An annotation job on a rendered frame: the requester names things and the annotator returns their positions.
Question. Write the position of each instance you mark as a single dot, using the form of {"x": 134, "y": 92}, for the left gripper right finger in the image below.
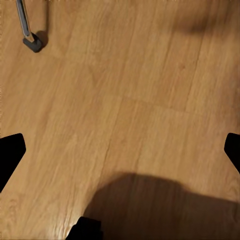
{"x": 232, "y": 149}

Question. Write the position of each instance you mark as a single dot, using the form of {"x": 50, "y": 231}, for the swivel chair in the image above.
{"x": 30, "y": 39}

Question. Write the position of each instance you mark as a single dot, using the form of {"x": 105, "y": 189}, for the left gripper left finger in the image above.
{"x": 12, "y": 150}

